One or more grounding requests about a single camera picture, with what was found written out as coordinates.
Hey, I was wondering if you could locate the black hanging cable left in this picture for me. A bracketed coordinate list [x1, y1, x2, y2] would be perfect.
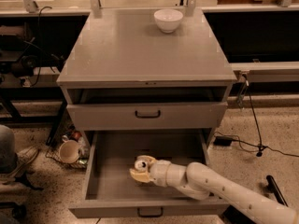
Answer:
[31, 6, 54, 88]

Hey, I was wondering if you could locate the black power adapter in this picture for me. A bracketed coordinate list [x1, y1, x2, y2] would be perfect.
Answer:
[213, 136, 233, 147]

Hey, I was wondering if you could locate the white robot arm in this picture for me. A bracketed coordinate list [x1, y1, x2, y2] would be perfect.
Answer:
[130, 155, 299, 224]

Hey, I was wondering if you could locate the black office chair base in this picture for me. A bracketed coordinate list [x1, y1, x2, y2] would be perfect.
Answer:
[0, 173, 42, 220]

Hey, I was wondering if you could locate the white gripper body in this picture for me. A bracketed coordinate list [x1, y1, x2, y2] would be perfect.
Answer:
[149, 160, 187, 188]

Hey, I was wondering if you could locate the wire basket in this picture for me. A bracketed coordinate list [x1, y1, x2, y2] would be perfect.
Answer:
[45, 125, 91, 169]

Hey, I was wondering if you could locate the white ceramic bowl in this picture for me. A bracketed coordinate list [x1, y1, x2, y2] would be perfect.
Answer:
[154, 9, 183, 33]

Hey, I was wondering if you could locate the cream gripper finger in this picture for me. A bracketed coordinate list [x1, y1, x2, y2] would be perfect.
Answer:
[137, 155, 156, 166]
[130, 169, 152, 183]

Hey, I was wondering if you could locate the black bar lower right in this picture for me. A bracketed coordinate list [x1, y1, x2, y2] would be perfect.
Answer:
[266, 175, 288, 206]

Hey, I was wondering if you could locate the blue jeans leg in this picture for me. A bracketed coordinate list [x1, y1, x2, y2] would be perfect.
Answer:
[0, 125, 17, 174]

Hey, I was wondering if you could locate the black floor cable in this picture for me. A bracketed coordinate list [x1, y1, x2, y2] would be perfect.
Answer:
[214, 75, 299, 159]

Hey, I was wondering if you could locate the white sneaker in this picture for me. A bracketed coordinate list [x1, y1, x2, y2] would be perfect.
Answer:
[0, 147, 39, 183]

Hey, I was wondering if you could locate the grey top drawer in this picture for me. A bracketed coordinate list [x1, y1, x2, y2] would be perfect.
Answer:
[65, 87, 227, 131]

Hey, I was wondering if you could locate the grey drawer cabinet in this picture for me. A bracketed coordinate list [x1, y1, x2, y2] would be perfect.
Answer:
[57, 8, 236, 139]

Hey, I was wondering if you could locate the white cup in basket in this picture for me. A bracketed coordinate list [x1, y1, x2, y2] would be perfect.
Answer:
[59, 140, 79, 164]

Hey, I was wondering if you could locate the orange soda can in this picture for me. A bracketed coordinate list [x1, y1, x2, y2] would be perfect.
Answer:
[135, 159, 149, 172]

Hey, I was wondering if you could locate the black equipment left shelf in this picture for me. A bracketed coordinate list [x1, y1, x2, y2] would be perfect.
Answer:
[0, 23, 64, 78]

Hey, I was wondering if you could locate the open grey middle drawer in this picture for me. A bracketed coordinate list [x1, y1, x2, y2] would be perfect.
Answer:
[69, 130, 228, 218]

